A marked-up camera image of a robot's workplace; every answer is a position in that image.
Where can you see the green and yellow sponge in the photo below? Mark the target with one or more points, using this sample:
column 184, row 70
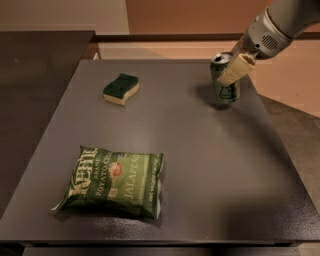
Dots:
column 121, row 89

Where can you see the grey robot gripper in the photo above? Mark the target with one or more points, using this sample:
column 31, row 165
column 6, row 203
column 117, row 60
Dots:
column 259, row 39

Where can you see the green soda can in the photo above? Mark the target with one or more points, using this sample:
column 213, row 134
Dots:
column 224, row 94

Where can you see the green jalapeno chips bag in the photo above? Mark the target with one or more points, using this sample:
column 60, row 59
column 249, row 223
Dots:
column 122, row 181

